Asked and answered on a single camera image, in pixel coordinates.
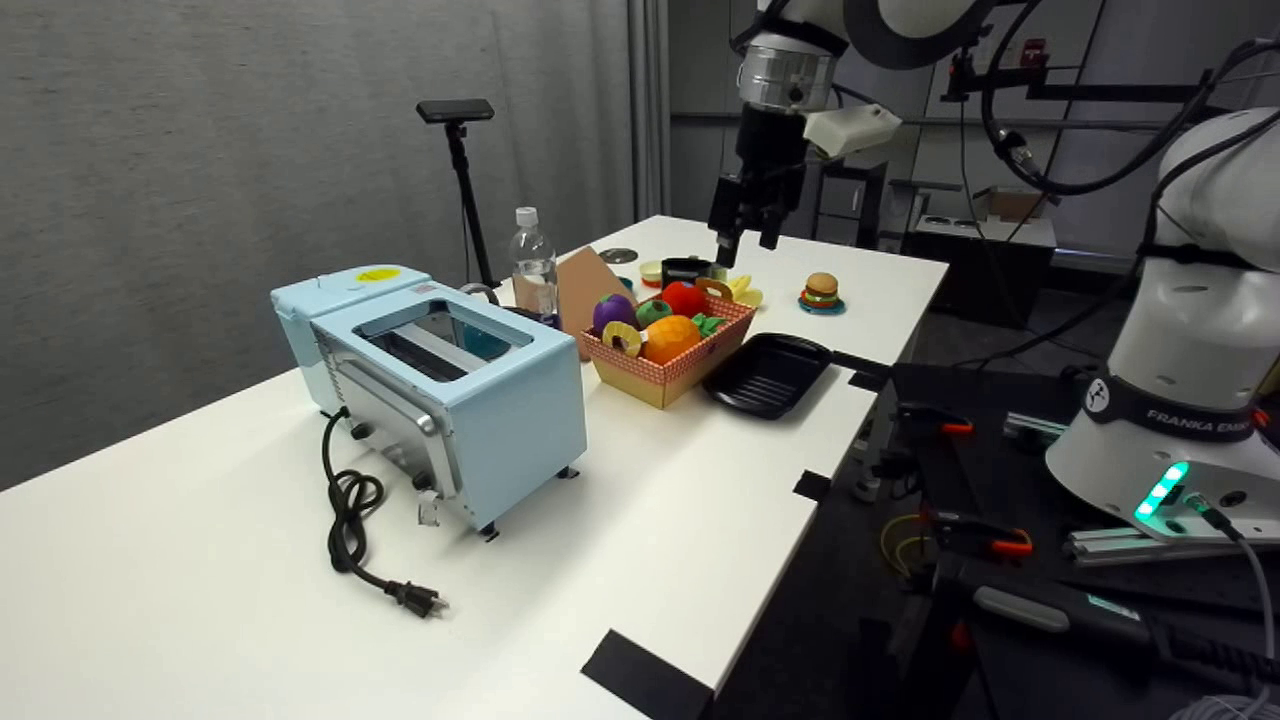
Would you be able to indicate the light blue toaster oven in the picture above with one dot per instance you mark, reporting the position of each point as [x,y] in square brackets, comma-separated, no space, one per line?
[504,413]

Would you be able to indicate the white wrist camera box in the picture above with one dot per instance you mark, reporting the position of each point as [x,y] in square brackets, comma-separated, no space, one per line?
[852,135]

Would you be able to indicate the small yellow toy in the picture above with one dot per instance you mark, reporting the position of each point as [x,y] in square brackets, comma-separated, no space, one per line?
[744,288]

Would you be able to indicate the big red tomato plush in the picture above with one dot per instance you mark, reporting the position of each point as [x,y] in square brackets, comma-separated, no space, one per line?
[686,298]

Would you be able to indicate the brown cardboard box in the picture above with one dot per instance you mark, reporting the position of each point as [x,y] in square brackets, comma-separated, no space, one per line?
[1018,207]

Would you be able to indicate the black ridged tray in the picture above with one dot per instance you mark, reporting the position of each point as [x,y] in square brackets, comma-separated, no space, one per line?
[764,380]

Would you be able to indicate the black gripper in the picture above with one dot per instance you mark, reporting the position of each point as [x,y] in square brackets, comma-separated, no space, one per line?
[768,152]

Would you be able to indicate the aluminium frame rail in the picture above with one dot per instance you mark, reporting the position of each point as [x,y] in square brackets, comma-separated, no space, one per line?
[1121,547]

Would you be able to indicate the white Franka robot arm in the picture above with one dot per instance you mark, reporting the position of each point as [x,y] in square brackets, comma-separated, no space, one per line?
[1200,332]

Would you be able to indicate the grey backdrop curtain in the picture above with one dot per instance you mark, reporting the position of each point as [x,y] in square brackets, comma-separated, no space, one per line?
[201,201]

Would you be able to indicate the dark round container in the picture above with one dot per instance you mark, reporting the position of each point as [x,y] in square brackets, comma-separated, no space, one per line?
[694,270]

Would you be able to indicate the camera on black stand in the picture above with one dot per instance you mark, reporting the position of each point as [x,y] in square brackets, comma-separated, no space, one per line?
[452,111]

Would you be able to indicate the small burger toy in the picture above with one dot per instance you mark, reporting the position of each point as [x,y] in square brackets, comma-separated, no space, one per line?
[823,288]

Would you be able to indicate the round bowl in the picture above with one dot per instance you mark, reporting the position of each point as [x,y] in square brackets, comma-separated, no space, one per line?
[618,252]

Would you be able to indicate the clear plastic water bottle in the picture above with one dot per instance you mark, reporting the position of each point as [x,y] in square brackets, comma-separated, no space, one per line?
[534,264]

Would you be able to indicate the cardboard box with gingham lining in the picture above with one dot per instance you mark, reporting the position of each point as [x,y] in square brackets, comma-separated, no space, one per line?
[661,384]

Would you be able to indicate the green avocado plush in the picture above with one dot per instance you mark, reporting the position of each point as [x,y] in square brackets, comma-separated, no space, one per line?
[648,315]

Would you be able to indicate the purple plush toy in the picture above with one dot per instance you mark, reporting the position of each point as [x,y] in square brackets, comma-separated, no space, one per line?
[615,315]

